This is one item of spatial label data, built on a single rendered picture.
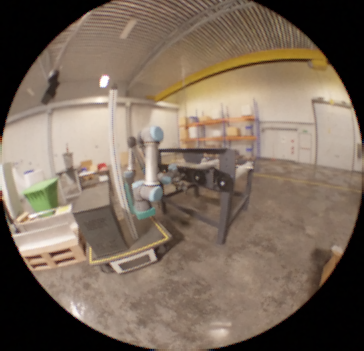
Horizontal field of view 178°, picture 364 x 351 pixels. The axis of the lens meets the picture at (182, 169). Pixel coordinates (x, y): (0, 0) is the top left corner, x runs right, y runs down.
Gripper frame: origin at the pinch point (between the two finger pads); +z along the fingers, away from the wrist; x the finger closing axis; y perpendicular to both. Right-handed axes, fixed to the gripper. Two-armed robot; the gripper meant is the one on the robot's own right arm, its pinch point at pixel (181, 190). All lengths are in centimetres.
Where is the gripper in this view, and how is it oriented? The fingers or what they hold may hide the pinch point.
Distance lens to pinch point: 122.0
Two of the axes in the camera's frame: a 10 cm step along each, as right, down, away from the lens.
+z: 2.7, 8.0, 5.4
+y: -6.8, 5.5, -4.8
